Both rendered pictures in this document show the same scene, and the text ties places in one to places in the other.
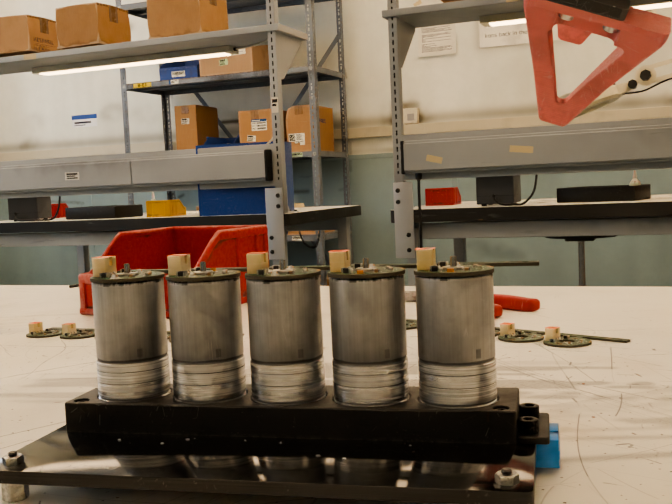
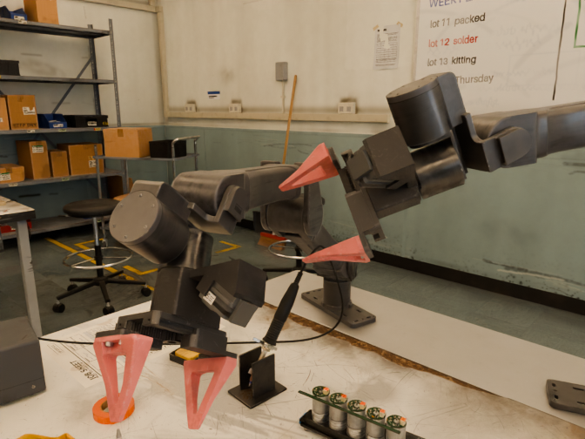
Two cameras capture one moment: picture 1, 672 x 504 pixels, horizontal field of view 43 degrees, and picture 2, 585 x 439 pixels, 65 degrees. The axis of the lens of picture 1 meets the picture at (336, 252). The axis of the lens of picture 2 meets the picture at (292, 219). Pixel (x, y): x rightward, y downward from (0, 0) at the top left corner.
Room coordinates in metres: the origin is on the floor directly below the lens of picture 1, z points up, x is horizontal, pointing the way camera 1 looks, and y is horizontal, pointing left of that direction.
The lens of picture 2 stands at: (0.82, 0.13, 1.20)
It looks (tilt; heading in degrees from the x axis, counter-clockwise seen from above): 14 degrees down; 201
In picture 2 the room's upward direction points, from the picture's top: straight up
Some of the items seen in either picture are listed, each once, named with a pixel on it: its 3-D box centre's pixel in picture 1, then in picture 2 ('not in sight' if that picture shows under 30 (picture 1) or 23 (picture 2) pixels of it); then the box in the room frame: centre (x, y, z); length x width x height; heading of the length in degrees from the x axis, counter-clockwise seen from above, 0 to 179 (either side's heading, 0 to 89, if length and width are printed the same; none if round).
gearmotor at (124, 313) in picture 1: (132, 345); (395, 437); (0.30, 0.07, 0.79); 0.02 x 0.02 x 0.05
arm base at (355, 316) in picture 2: not in sight; (336, 292); (-0.14, -0.13, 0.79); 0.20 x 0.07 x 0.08; 54
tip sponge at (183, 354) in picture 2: not in sight; (194, 351); (0.16, -0.32, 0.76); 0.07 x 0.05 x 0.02; 169
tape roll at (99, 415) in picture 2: not in sight; (113, 408); (0.34, -0.34, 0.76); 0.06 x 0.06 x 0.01
